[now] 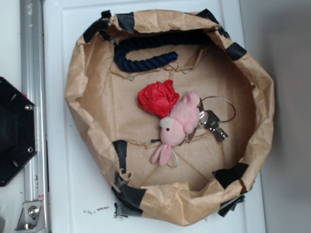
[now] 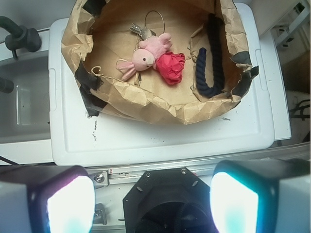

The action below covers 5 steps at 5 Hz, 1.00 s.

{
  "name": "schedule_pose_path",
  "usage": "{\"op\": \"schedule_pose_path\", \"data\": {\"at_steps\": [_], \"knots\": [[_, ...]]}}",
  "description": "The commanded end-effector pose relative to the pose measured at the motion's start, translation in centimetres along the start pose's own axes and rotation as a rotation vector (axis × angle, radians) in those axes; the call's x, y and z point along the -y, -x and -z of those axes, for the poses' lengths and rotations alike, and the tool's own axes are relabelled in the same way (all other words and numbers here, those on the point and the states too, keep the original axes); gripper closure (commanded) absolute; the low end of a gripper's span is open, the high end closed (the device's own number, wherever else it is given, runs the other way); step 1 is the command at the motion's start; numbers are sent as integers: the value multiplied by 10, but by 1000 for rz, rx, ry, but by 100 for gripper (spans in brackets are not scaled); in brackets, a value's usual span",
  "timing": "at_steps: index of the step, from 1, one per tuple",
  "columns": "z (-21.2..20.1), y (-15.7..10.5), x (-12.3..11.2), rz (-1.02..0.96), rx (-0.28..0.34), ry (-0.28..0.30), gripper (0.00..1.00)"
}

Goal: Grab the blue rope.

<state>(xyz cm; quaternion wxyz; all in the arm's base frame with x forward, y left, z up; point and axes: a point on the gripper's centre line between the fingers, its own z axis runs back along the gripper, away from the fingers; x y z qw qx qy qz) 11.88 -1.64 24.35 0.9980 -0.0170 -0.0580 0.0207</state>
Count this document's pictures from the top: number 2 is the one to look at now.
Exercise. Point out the crumpled brown paper bag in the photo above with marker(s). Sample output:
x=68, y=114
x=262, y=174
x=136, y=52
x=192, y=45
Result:
x=218, y=72

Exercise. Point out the white plastic bin lid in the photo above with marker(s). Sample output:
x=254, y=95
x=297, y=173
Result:
x=260, y=119

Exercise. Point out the black octagonal mount plate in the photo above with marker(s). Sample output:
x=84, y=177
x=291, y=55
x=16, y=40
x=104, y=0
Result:
x=168, y=201

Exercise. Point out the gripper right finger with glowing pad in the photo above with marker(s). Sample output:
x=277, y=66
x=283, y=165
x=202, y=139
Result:
x=261, y=196

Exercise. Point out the pink plush toy keychain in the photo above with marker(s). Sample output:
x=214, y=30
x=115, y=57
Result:
x=145, y=56

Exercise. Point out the metal keys with wire ring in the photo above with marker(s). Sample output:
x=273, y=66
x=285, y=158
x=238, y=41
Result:
x=145, y=32

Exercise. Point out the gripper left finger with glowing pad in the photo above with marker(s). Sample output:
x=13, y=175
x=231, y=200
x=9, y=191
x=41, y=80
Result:
x=46, y=199

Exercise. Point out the white plastic tub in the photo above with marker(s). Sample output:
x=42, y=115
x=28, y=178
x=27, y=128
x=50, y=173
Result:
x=25, y=136

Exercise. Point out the crumpled red paper ball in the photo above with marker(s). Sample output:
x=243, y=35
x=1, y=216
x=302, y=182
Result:
x=170, y=66

